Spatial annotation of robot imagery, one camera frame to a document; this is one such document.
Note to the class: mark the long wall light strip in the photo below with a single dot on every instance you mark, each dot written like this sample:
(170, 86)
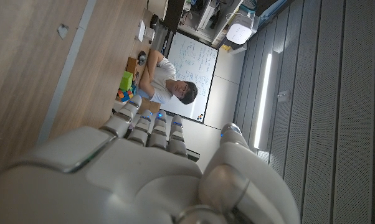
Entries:
(262, 99)

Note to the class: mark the white shelf cabinet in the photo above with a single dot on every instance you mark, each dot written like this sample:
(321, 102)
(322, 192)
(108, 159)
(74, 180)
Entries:
(207, 14)

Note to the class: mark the whiteboard with black frame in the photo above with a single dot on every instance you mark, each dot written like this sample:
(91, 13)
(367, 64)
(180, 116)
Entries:
(197, 62)

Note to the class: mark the person in white t-shirt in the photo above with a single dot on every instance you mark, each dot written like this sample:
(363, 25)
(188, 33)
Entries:
(162, 84)

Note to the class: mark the black computer mouse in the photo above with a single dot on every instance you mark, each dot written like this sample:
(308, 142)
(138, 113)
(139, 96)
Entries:
(141, 58)

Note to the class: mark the green toy block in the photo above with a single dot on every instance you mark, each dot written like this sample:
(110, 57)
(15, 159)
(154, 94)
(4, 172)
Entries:
(126, 81)

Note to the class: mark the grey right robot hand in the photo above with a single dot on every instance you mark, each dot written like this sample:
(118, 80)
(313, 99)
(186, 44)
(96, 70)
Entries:
(128, 180)

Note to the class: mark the multicolour puzzle cube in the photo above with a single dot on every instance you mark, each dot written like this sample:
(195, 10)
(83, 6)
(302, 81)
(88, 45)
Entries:
(125, 95)

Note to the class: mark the small white cube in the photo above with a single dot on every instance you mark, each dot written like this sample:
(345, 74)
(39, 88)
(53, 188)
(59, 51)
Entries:
(149, 34)

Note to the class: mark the flat white adapter box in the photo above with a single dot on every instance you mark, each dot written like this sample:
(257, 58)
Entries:
(141, 30)

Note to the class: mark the white air purifier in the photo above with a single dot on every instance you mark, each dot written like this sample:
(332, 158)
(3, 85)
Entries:
(239, 31)

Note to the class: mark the dark laptop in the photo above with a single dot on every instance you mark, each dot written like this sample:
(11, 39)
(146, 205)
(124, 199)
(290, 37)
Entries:
(173, 15)

